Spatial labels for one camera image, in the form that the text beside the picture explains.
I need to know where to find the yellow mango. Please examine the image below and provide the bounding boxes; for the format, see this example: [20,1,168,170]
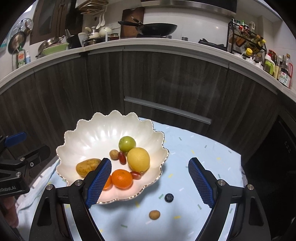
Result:
[76,158,101,178]

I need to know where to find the orange tangerine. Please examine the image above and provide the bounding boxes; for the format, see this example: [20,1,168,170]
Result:
[103,175,113,191]
[111,169,133,189]

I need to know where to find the red grape tomato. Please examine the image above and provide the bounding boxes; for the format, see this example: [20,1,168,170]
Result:
[118,151,127,165]
[130,171,142,180]

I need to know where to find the green apple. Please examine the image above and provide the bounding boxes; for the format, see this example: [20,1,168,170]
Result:
[118,136,137,153]

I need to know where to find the person left hand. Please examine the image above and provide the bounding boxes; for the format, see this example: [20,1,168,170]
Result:
[1,197,19,228]

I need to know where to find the white scalloped ceramic bowl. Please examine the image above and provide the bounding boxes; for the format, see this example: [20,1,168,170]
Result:
[56,110,169,204]

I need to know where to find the light blue tablecloth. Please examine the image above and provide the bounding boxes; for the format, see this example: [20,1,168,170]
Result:
[16,116,246,241]

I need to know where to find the dark blueberry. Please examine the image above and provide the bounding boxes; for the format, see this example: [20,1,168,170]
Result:
[164,193,174,203]

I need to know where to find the orange tangerine in bowl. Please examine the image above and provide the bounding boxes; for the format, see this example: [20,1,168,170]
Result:
[111,169,133,189]

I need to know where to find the yellow lemon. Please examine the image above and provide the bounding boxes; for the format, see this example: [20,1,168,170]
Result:
[127,147,150,173]

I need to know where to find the green dish basin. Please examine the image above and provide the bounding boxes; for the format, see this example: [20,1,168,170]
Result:
[36,43,69,58]

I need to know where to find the white teapot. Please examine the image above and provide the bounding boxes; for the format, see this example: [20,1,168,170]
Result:
[99,26,112,37]

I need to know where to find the dark soy sauce bottle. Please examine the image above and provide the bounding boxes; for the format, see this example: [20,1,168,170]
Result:
[277,53,293,89]

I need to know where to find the wooden cutting board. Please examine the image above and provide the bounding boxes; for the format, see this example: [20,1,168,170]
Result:
[120,6,146,39]

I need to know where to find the green lidded container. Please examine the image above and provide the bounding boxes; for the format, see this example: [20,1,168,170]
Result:
[263,54,275,76]

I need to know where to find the black wok pan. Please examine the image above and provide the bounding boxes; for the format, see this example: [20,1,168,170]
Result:
[118,16,177,37]

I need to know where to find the black wire spice rack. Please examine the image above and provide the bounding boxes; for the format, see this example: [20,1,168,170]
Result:
[226,19,267,62]

